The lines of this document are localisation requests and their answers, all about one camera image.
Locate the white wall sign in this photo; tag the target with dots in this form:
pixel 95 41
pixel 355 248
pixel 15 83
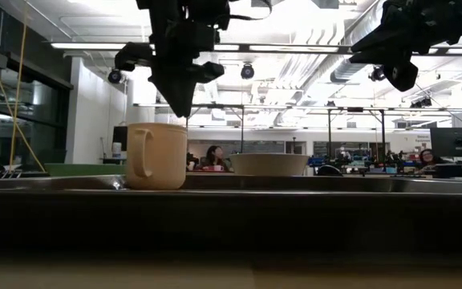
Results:
pixel 422 139

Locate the long ceiling light rail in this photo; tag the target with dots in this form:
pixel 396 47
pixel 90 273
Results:
pixel 94 46

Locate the beige ceramic mug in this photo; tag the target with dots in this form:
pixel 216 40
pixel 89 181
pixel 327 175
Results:
pixel 163 156

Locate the green plastic plate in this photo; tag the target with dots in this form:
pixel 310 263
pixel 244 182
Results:
pixel 82 169

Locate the black ceiling spotlight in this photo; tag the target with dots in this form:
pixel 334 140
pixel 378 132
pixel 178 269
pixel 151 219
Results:
pixel 247 71
pixel 376 75
pixel 114 76

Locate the black computer monitor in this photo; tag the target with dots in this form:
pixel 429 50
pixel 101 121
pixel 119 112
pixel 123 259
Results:
pixel 455 142

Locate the person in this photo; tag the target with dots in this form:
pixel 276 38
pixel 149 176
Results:
pixel 427 157
pixel 214 156

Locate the grey-white bowl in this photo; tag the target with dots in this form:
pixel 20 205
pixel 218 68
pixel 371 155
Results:
pixel 269 164

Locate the silver ventilation duct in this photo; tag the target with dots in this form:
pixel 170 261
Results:
pixel 341 70

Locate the white plastic tub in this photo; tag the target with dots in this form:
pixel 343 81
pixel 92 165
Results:
pixel 116 150

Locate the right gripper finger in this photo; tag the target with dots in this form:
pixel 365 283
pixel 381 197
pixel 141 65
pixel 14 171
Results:
pixel 375 57
pixel 383 40

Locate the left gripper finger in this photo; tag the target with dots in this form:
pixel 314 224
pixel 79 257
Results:
pixel 168 88
pixel 186 88

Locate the brown serving tray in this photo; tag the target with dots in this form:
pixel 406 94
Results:
pixel 231 216

